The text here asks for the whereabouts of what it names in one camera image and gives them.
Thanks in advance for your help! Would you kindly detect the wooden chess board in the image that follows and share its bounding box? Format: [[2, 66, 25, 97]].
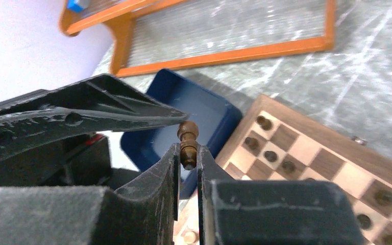
[[172, 94, 392, 245]]

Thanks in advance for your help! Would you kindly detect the blue small object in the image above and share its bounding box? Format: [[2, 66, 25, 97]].
[[66, 0, 90, 13]]

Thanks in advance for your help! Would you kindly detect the dark chess piece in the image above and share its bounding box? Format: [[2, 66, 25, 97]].
[[263, 151, 278, 162], [374, 189, 392, 206], [244, 137, 259, 151], [281, 161, 296, 174], [381, 234, 392, 245], [256, 115, 273, 131]]

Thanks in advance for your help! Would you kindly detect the orange wooden rack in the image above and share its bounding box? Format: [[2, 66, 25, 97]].
[[59, 1, 336, 77]]

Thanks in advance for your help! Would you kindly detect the dark pawn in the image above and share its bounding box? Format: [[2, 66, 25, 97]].
[[356, 213, 373, 230]]

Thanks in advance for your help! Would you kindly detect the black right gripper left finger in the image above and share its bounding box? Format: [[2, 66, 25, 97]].
[[0, 143, 180, 244]]

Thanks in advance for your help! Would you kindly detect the dark chess piece off board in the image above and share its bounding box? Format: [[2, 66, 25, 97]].
[[177, 120, 199, 170]]

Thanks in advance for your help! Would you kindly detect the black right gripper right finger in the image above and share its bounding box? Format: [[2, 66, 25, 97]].
[[197, 145, 364, 244]]

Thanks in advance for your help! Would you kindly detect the blue metal tin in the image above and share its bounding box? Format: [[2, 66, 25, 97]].
[[119, 68, 243, 200]]

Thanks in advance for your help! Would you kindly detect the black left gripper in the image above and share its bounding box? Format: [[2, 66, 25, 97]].
[[0, 73, 188, 190]]

